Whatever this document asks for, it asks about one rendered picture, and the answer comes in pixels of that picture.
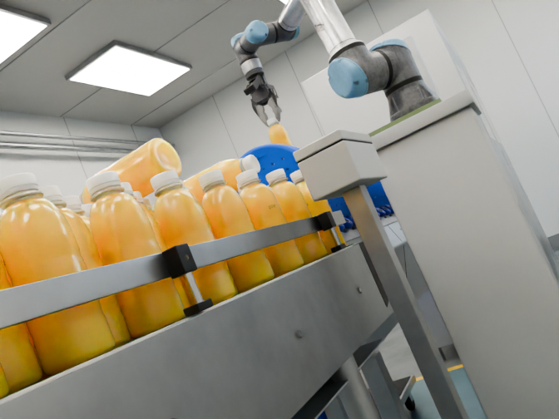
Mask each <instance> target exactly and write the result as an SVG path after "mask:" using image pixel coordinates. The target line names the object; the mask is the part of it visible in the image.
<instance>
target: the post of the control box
mask: <svg viewBox="0 0 559 419"><path fill-rule="evenodd" d="M342 195H343V197H344V200H345V202H346V205H347V206H348V208H349V212H350V214H351V215H352V217H353V220H354V223H355V225H356V227H357V229H358V231H359V234H360V236H361V238H362V240H363V242H364V246H365V248H366V249H367V251H368V254H369V257H370V258H371V261H372V263H373V266H374V268H375V270H376V272H377V275H378V277H379V279H380V282H381V284H382V285H383V289H384V291H385V293H386V294H387V297H388V300H389V302H390V304H391V306H392V308H393V311H394V313H395V315H396V318H397V320H398V323H399V325H400V327H401V329H402V331H403V334H404V336H405V338H406V340H407V342H408V345H409V347H410V349H411V352H412V354H413V356H414V359H415V361H416V363H417V364H418V368H419V370H420V372H421V374H422V376H423V380H424V381H425V383H426V385H427V388H428V390H429V392H430V395H431V397H432V399H433V402H434V404H435V406H436V408H437V410H438V413H439V416H440V417H441V419H469V417H468V414H467V412H466V410H465V408H464V405H463V403H462V401H461V398H460V396H459V395H458V391H457V389H456V387H455V386H454V383H453V380H452V378H451V376H450V374H449V372H448V370H447V367H446V365H445V363H444V361H443V358H442V356H441V354H440V352H439V350H438V347H437V344H436V343H435V341H434V339H433V335H432V334H431V332H430V329H429V327H428V325H427V323H426V320H425V318H424V316H423V313H422V311H421V309H420V307H419V305H418V302H417V300H416V298H415V296H414V294H413V290H412V289H411V287H410V285H409V283H408V280H407V278H406V276H405V273H404V271H403V269H402V266H401V264H400V263H399V261H398V257H397V255H396V254H395V251H394V249H393V246H392V244H391V242H390V240H389V238H388V235H387V233H386V231H385V229H384V226H383V224H382V222H381V219H380V218H379V216H378V212H377V210H376V209H375V207H374V204H373V201H372V200H371V197H370V195H369V193H368V191H367V188H366V186H365V185H358V186H356V187H354V188H353V189H351V190H347V191H345V192H344V193H343V194H342Z"/></svg>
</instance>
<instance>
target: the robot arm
mask: <svg viewBox="0 0 559 419"><path fill-rule="evenodd" d="M306 13H307V14H308V16H309V19H310V20H311V22H312V23H313V25H314V28H315V29H316V31H317V33H318V34H319V37H320V38H321V40H322V42H323V44H324V45H325V47H326V49H327V51H328V53H329V55H330V57H329V67H328V76H329V78H328V80H329V84H330V86H331V87H332V89H333V90H334V92H335V93H336V94H337V95H338V96H341V97H343V98H346V99H351V98H359V97H361V96H365V95H368V94H371V93H374V92H377V91H383V92H384V94H385V96H386V98H387V100H388V108H389V116H390V121H391V122H392V121H395V120H397V119H398V118H400V117H402V116H405V115H407V114H408V113H410V112H412V111H415V110H417V109H418V108H420V107H422V106H425V105H427V104H428V103H430V102H432V101H435V100H437V99H438V96H437V95H436V94H435V93H434V92H433V91H432V90H431V89H430V88H429V87H428V86H427V85H426V84H425V82H424V80H423V78H422V76H421V74H420V72H419V69H418V67H417V65H416V63H415V61H414V59H413V56H412V53H411V51H410V49H409V48H408V46H407V44H406V42H405V41H404V40H402V39H398V38H392V39H388V40H385V41H383V42H379V43H377V44H376V45H374V46H372V47H371V48H370V49H369V50H368V48H367V47H366V46H365V44H364V42H363V41H360V40H356V39H355V37H354V35H353V33H352V32H351V30H350V28H349V26H348V24H347V22H346V21H345V20H344V17H343V15H342V14H341V12H340V10H339V9H338V7H337V5H336V3H335V1H334V0H288V2H287V3H286V5H285V7H284V9H283V11H282V13H281V14H280V16H279V18H278V20H277V21H276V22H269V23H264V22H261V21H259V20H255V21H253V22H251V23H250V25H249V26H248V27H247V28H246V29H245V32H242V33H239V34H237V35H235V36H234V37H233V38H232V39H231V45H232V47H233V51H234V53H235V55H236V57H237V59H238V62H239V64H240V67H241V69H242V73H244V75H245V78H246V80H247V81H248V82H249V83H248V84H247V86H246V87H245V89H244V93H245V94H246V95H247V96H248V95H249V94H250V95H251V96H252V99H250V100H251V105H252V108H253V110H254V112H255V113H256V115H257V116H258V117H259V118H260V119H261V121H262V122H263V123H264V124H265V125H266V126H268V127H269V125H268V124H267V120H268V116H267V114H266V113H265V108H264V106H266V105H269V106H270V107H271V108H272V111H273V112H274V114H275V118H276V119H277V120H278V122H280V112H282V110H281V108H280V107H279V106H278V104H277V98H279V97H278V95H277V93H276V90H275V87H274V86H272V85H270V84H268V82H267V80H266V78H265V73H264V71H263V67H262V65H261V63H260V59H259V58H258V56H257V53H256V51H257V50H258V49H259V47H261V46H265V45H269V44H274V43H277V42H288V41H291V40H293V39H295V38H297V37H298V36H299V31H300V29H299V24H300V22H301V20H302V19H303V17H304V15H305V14H306ZM274 90H275V91H274ZM275 93H276V95H275Z"/></svg>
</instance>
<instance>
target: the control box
mask: <svg viewBox="0 0 559 419"><path fill-rule="evenodd" d="M293 155H294V158H295V160H296V162H297V163H298V167H299V169H300V172H301V174H302V176H303V178H304V181H305V183H306V185H307V187H308V189H309V192H310V194H311V197H312V199H313V201H319V200H328V199H333V198H338V197H343V195H342V194H343V193H344V192H345V191H347V190H351V189H353V188H354V187H356V186H358V185H365V186H366V187H368V186H370V185H372V184H374V183H376V182H379V181H380V180H383V179H385V178H387V177H388V176H387V174H386V171H385V169H384V167H383V165H382V162H381V160H380V159H379V157H378V153H377V151H376V150H375V148H374V146H373V143H372V141H371V138H370V136H369V135H368V134H363V133H358V132H353V131H345V130H340V129H337V130H335V131H333V132H331V133H329V134H328V135H326V136H323V137H322V138H320V139H318V140H316V141H314V142H312V143H310V144H308V145H307V146H305V147H303V148H301V149H299V150H297V151H295V152H294V153H293Z"/></svg>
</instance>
